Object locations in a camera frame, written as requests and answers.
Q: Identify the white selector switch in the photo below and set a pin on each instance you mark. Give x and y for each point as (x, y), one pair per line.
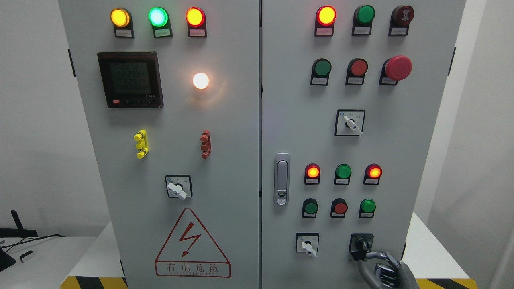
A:
(307, 243)
(349, 122)

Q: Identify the green lit indicator lamp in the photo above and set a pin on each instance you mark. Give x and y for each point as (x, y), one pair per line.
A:
(159, 20)

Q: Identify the black digital power meter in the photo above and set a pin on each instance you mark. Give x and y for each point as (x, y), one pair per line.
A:
(131, 80)

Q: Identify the grey electrical cabinet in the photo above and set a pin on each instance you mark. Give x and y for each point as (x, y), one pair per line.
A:
(258, 55)

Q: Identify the red lit lamp middle left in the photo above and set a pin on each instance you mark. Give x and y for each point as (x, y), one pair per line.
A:
(312, 174)

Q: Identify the small white usb device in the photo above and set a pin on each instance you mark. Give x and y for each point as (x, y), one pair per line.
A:
(26, 256)

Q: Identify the white selector switch upper right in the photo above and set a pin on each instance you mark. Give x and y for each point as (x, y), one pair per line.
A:
(349, 122)

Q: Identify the red lit lamp middle right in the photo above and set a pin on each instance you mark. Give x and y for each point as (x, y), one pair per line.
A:
(373, 173)

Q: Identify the green lamp top right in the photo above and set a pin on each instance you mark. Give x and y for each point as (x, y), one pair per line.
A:
(363, 19)

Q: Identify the black rotary knob switch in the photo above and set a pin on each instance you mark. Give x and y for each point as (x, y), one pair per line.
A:
(360, 245)

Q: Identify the white glowing lamp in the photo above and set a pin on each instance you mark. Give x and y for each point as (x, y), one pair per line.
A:
(200, 81)

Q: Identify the green lamp lower right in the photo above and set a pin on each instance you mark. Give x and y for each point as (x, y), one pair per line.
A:
(367, 208)

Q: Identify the green push button lower left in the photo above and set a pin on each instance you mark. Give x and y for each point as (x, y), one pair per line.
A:
(310, 208)

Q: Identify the white selector switch lower right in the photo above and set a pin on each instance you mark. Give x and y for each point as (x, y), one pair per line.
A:
(307, 243)

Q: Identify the black stand on desk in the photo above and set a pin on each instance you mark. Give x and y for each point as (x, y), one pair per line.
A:
(6, 260)

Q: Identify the red push button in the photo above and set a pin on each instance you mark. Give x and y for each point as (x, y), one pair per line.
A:
(356, 70)
(339, 208)

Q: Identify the green push button upper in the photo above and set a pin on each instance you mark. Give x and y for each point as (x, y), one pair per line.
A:
(321, 69)

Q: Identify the red lit lamp left door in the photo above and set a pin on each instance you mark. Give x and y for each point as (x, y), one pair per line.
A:
(196, 23)

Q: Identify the red electrical hazard warning sticker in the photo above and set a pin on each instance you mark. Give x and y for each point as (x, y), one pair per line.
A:
(191, 251)

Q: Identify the white table under cabinet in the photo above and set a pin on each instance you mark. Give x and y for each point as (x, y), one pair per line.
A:
(431, 264)

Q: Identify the red push button upper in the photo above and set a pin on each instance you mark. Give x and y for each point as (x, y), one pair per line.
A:
(356, 70)

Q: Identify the red emergency stop button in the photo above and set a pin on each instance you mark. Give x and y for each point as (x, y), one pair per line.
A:
(395, 69)

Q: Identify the red lit lamp right door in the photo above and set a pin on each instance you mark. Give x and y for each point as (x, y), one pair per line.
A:
(325, 20)

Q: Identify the red push button lower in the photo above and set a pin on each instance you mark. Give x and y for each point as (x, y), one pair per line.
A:
(339, 208)

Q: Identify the silver door latch handle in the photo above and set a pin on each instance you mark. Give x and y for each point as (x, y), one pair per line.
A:
(282, 178)

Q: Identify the red terminal connector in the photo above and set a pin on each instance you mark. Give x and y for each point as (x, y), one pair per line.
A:
(205, 144)

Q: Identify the green lamp middle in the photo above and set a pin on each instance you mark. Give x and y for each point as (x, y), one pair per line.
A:
(343, 174)

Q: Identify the white selector switch left door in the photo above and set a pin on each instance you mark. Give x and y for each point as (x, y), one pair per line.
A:
(179, 186)

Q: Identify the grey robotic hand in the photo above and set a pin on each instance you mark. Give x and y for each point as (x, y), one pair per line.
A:
(396, 275)

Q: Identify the yellow terminal connector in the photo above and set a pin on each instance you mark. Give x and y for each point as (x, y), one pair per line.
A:
(141, 143)

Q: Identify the red lit lamp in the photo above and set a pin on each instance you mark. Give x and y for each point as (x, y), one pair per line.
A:
(312, 174)
(373, 173)

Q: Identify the red lit lamp door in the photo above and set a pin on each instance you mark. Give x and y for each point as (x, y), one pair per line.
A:
(325, 20)
(196, 23)

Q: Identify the yellow indicator lamp top left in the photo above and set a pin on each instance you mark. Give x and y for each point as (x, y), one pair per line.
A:
(122, 23)

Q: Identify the green push button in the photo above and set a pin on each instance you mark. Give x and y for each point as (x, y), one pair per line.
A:
(321, 69)
(310, 208)

